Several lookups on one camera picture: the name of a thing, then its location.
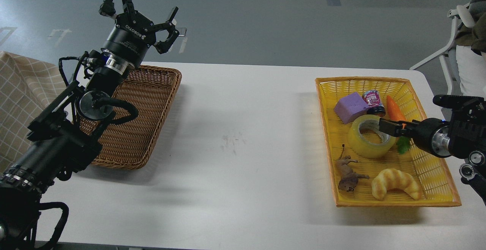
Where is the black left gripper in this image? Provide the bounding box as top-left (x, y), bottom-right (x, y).
top-left (99, 0), bottom-right (180, 68)

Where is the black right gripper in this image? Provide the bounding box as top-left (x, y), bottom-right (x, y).
top-left (379, 118), bottom-right (451, 158)

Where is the yellow tape roll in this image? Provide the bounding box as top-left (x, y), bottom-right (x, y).
top-left (347, 115), bottom-right (396, 159)

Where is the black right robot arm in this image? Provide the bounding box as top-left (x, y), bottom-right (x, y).
top-left (379, 95), bottom-right (486, 201)

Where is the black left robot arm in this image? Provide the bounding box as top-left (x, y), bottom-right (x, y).
top-left (1, 0), bottom-right (179, 250)

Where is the orange toy carrot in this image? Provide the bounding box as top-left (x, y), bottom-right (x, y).
top-left (387, 96), bottom-right (411, 154)

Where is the small pink can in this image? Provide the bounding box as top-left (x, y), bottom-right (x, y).
top-left (362, 90), bottom-right (386, 117)

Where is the purple foam block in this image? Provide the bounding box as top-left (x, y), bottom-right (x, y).
top-left (333, 92), bottom-right (369, 124)

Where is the toy croissant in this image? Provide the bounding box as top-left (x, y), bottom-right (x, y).
top-left (372, 168), bottom-right (422, 201)

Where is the brown toy lion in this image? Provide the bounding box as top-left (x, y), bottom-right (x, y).
top-left (335, 144), bottom-right (370, 192)

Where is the brown wicker basket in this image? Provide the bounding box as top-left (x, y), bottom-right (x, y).
top-left (92, 65), bottom-right (182, 170)

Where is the yellow plastic basket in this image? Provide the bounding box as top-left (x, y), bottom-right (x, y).
top-left (315, 77), bottom-right (461, 207)

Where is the seated person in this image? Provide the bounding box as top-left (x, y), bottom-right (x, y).
top-left (455, 0), bottom-right (486, 97)

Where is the beige checkered cloth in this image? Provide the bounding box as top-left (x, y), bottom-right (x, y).
top-left (0, 51), bottom-right (65, 171)

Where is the white office chair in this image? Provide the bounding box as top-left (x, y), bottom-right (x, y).
top-left (409, 2), bottom-right (475, 95)

